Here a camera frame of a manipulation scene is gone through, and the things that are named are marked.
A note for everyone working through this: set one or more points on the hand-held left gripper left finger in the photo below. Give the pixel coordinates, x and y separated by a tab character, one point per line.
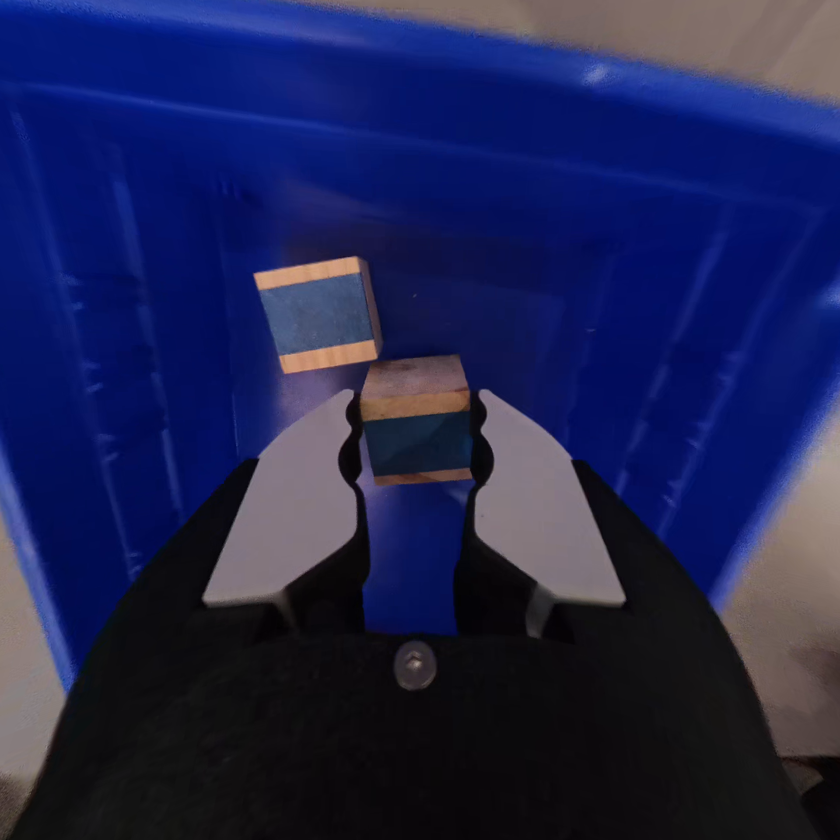
282	525

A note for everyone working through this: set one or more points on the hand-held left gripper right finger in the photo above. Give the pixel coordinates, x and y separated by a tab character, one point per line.
544	525

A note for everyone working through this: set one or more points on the blue plastic bin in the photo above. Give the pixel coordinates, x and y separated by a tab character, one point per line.
590	262

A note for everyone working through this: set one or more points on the grey desk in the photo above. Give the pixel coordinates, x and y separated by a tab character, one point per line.
656	26

